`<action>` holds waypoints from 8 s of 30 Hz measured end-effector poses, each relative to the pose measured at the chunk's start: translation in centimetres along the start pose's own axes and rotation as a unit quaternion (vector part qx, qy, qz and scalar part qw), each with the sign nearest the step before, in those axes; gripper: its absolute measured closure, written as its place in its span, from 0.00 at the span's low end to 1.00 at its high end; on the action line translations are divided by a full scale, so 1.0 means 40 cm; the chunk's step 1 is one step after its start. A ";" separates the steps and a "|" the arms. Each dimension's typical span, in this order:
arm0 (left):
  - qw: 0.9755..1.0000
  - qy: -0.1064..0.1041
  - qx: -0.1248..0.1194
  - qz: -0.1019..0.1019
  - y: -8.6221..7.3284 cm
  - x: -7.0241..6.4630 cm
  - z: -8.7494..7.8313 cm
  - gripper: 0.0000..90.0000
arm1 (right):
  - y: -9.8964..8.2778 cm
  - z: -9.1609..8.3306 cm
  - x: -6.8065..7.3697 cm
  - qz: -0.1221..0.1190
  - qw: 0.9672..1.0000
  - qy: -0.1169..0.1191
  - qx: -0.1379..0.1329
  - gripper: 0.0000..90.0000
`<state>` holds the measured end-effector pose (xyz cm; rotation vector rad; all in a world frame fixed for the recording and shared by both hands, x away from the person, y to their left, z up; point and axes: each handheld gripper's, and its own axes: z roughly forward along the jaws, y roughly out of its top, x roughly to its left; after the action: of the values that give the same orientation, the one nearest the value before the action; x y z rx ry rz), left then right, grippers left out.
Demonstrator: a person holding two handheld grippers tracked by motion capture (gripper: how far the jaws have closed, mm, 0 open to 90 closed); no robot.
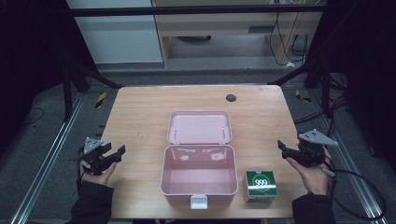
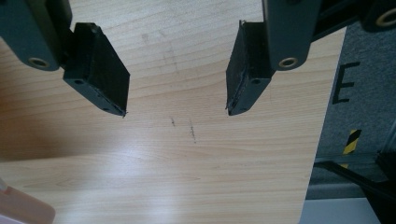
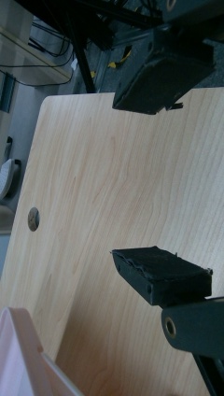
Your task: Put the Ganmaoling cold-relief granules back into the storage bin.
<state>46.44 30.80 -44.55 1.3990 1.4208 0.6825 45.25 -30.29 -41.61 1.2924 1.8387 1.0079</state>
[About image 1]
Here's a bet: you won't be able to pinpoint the black horizontal frame bar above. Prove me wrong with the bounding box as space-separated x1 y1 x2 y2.
68 5 325 18

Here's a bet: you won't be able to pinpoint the white cabinet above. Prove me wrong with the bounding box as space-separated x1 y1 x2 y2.
65 0 163 65

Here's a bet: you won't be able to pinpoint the black floor cables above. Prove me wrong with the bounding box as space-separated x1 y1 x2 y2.
293 73 350 138

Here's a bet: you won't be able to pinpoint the light wooden desk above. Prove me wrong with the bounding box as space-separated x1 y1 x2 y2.
151 0 323 67

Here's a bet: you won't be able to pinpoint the aluminium floor rail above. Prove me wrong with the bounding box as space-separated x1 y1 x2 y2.
9 92 86 224
310 90 389 224

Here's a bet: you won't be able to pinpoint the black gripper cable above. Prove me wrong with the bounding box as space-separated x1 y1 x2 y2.
323 155 388 221

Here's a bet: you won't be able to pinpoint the person's left hand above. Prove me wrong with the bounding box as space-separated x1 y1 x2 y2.
79 161 119 187

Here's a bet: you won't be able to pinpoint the pink plastic storage box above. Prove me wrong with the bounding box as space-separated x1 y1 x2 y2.
160 110 239 210

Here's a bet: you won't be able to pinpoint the black metal stand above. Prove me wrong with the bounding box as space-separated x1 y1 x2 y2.
61 61 125 123
268 57 332 119

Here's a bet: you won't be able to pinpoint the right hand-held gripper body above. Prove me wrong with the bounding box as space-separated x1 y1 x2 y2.
291 128 340 169

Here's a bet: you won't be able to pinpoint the yellow black striped tape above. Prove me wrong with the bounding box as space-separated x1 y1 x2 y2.
94 91 107 109
294 89 313 104

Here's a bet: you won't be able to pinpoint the green medicine box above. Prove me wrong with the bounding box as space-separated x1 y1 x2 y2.
244 170 279 204

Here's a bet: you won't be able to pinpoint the person's right hand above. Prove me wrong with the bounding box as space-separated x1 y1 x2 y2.
285 147 332 196

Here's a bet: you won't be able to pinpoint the black hanging cables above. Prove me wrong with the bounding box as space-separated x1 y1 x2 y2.
268 12 310 67

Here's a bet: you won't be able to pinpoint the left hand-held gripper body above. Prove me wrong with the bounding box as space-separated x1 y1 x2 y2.
77 136 114 175

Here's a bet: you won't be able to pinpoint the thin black floor cable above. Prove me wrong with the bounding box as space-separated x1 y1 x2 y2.
21 106 45 127

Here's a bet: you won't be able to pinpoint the silver cable plug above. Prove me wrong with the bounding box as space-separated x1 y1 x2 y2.
321 167 338 178

